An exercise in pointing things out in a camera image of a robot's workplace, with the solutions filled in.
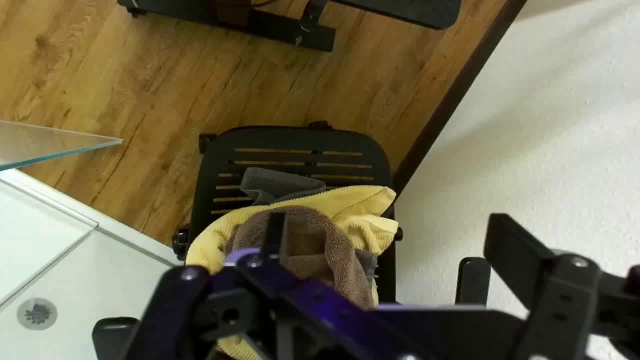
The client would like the glass shower door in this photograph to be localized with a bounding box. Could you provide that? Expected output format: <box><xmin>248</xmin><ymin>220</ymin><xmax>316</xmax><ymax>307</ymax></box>
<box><xmin>0</xmin><ymin>120</ymin><xmax>121</xmax><ymax>169</ymax></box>

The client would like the grey cloth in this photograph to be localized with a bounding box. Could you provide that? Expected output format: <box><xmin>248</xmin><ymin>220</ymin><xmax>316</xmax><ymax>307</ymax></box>
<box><xmin>240</xmin><ymin>166</ymin><xmax>327</xmax><ymax>204</ymax></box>

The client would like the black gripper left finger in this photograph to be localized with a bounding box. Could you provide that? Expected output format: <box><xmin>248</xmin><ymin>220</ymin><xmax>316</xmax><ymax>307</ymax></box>
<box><xmin>121</xmin><ymin>211</ymin><xmax>375</xmax><ymax>360</ymax></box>

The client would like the black slatted laundry basket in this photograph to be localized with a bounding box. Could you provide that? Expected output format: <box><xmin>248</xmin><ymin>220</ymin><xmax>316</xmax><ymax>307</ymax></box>
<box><xmin>175</xmin><ymin>123</ymin><xmax>394</xmax><ymax>304</ymax></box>

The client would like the round shower drain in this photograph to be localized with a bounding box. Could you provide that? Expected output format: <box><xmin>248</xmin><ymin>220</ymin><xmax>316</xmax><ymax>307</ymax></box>
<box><xmin>17</xmin><ymin>297</ymin><xmax>59</xmax><ymax>330</ymax></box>

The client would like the dark wooden baseboard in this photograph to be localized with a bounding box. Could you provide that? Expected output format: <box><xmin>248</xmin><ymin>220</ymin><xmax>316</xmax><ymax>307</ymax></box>
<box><xmin>394</xmin><ymin>0</ymin><xmax>526</xmax><ymax>192</ymax></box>

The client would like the yellow towel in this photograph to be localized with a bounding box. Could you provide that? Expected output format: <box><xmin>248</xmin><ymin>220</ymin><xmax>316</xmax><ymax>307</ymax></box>
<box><xmin>185</xmin><ymin>184</ymin><xmax>401</xmax><ymax>360</ymax></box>

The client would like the brown towel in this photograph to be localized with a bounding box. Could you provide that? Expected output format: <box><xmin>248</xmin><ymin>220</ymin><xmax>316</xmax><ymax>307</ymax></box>
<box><xmin>229</xmin><ymin>206</ymin><xmax>379</xmax><ymax>307</ymax></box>

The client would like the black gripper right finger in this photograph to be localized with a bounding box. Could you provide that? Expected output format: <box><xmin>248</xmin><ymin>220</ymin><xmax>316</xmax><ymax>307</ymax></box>
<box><xmin>484</xmin><ymin>213</ymin><xmax>640</xmax><ymax>360</ymax></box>

